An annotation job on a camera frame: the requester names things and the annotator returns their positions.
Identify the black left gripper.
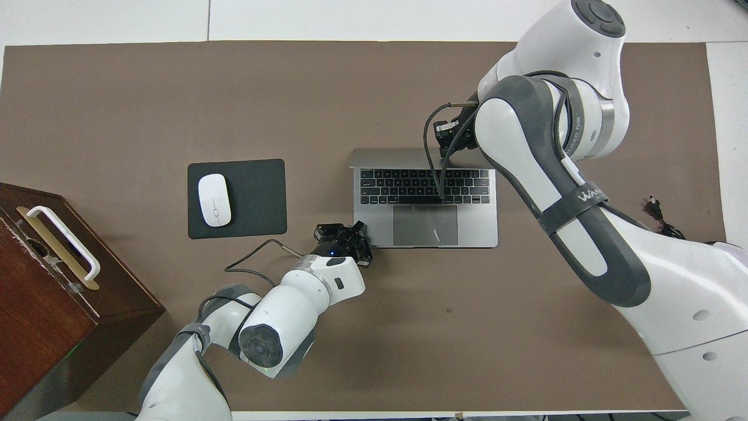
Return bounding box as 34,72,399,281
309,220,374,269

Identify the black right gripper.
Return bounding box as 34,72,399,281
433,108,479,159

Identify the grey laptop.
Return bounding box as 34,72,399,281
349,147,499,249

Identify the black mouse pad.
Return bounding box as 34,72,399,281
187,158,288,240

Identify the white computer mouse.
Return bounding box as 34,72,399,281
198,173,233,228

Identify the brown table mat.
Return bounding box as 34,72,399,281
0,40,719,413

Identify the dark brown wooden box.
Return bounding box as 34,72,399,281
0,182,167,419

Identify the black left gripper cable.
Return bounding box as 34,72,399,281
224,238,306,288

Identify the thin black lamp power cable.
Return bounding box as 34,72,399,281
645,197,685,241

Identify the white box handle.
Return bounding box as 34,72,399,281
26,206,102,282

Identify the gold handle backplate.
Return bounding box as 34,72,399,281
16,205,101,292

